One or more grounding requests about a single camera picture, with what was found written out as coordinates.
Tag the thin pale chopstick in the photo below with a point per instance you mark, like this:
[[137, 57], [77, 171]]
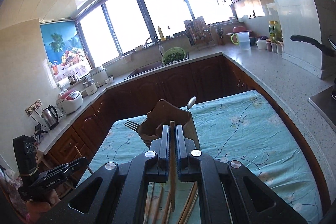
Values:
[[166, 210]]

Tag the wooden chopstick middle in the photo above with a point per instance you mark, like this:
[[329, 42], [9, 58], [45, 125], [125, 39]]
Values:
[[158, 205]]

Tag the chrome kitchen faucet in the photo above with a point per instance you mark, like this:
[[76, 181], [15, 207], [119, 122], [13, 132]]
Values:
[[156, 42]]

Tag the dark wooden chopstick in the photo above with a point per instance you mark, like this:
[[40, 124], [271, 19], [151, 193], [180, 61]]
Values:
[[189, 204]]

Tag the clear plastic measuring jug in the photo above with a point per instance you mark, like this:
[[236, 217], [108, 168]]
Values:
[[242, 40]]

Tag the yellow oil bottle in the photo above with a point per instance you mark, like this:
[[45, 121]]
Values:
[[275, 32]]

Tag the gas stove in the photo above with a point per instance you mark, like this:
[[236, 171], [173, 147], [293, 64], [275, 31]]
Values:
[[324, 103]]

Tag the left hand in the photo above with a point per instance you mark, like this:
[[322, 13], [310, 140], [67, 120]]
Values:
[[36, 210]]

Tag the white pink rice cooker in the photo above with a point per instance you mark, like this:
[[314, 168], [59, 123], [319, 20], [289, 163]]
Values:
[[69, 102]]

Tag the teal floral tablecloth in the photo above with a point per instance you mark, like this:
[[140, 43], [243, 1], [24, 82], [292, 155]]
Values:
[[241, 127]]

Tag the silver metal spoon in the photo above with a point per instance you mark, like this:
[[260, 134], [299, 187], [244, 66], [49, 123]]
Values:
[[191, 103]]

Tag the brown wooden utensil holder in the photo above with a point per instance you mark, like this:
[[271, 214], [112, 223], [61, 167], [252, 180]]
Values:
[[162, 114]]

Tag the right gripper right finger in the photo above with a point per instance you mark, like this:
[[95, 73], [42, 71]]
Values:
[[229, 192]]

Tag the pink lidded container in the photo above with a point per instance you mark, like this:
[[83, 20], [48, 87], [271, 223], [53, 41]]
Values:
[[238, 29]]

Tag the green colander with vegetables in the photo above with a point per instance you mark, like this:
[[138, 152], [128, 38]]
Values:
[[173, 54]]

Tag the white slow cooker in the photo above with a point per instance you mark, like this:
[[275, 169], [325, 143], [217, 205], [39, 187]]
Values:
[[90, 87]]

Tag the grey stone countertop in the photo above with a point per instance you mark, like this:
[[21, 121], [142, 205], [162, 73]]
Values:
[[286, 83]]

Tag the white small bowl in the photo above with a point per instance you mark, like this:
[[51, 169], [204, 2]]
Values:
[[261, 44]]

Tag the yellow dish soap bottle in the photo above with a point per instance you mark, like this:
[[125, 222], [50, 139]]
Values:
[[162, 38]]

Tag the wooden chopstick left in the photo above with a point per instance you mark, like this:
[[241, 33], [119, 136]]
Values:
[[148, 204]]

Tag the fruit picture poster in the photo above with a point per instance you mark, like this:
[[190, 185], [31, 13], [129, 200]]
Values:
[[64, 50]]

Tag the black frying pan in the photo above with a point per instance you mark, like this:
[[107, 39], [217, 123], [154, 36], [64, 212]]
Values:
[[326, 50]]

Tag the steel electric kettle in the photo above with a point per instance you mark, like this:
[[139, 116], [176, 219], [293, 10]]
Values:
[[50, 115]]

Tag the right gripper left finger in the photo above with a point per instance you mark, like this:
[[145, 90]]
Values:
[[115, 193]]

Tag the dark lower kitchen cabinets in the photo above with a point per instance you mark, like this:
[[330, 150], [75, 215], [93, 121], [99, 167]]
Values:
[[86, 129]]

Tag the dish drying rack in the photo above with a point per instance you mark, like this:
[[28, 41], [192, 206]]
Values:
[[199, 34]]

